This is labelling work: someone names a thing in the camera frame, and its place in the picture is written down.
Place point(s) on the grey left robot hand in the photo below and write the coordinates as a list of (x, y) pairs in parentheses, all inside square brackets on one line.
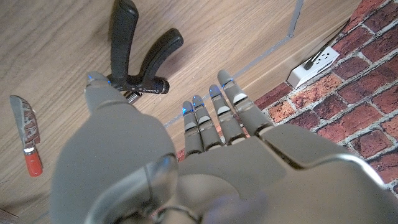
[(124, 161)]

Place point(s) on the black grip strengthener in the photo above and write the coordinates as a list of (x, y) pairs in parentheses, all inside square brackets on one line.
[(121, 37)]

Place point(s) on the grey tape line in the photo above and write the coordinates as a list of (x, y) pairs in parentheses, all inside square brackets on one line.
[(273, 46)]

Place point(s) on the white power strip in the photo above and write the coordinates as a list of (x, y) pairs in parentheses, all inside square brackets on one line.
[(314, 68)]

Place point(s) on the brick print backdrop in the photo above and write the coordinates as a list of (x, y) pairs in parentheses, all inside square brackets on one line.
[(357, 102)]

